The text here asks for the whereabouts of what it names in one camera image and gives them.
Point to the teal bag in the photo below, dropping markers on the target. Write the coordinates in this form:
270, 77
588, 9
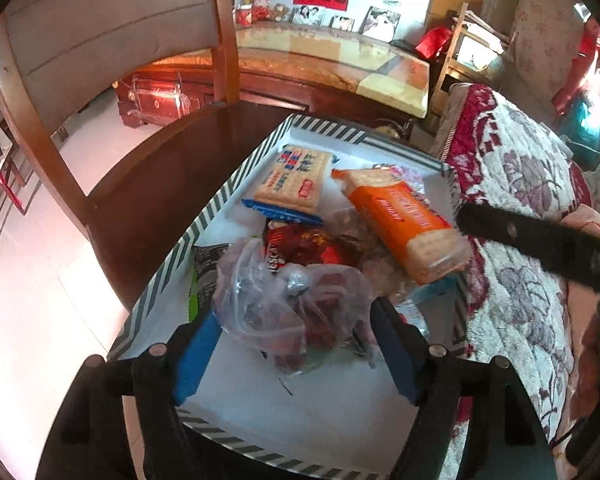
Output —
585, 120

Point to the red and black snack packet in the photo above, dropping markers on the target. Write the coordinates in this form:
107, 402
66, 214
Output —
310, 250

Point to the small framed photo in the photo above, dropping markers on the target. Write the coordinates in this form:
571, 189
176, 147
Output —
342, 23

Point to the green snack packet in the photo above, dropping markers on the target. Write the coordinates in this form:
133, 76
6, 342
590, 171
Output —
205, 270

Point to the orange cracker packet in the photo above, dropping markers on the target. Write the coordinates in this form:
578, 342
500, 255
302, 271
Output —
405, 220

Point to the red gift bag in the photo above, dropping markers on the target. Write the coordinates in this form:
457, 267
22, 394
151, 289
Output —
432, 42

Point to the red gift box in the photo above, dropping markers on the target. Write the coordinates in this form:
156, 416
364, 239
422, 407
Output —
155, 100

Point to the glass-topped wooden cabinet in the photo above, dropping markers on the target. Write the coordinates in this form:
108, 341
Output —
330, 60

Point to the large framed photo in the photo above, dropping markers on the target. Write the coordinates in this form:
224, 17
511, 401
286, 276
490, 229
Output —
380, 22

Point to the small blue snack packet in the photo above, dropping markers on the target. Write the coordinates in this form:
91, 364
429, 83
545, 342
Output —
432, 290

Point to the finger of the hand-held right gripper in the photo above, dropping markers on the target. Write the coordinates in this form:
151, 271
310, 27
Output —
530, 242

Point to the white and pink snack packet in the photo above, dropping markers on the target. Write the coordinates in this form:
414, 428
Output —
405, 172

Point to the medium framed photo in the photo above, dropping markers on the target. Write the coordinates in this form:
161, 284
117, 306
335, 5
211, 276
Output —
307, 15

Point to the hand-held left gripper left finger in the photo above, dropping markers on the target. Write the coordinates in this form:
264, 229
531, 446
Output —
195, 360

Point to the light wooden chair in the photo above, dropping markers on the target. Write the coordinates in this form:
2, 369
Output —
460, 35

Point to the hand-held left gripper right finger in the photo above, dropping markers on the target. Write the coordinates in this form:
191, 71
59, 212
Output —
400, 355

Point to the floral fabric sofa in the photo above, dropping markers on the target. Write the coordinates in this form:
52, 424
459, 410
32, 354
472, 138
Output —
535, 25

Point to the brown plush bear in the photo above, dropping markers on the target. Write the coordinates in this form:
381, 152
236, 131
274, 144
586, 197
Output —
282, 11

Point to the floral fleece blanket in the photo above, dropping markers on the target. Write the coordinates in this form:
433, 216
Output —
520, 310

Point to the clear bag of red dates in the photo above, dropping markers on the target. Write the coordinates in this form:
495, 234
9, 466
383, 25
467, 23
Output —
280, 310

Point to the striped cardboard box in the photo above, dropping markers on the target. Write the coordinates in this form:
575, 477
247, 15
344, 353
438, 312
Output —
290, 400

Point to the dark wooden chair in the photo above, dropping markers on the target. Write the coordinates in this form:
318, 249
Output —
180, 170

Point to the blue cracker packet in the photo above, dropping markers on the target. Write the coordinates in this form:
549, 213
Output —
292, 180

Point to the red and white plush toy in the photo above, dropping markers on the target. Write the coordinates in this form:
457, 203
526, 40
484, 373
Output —
257, 7

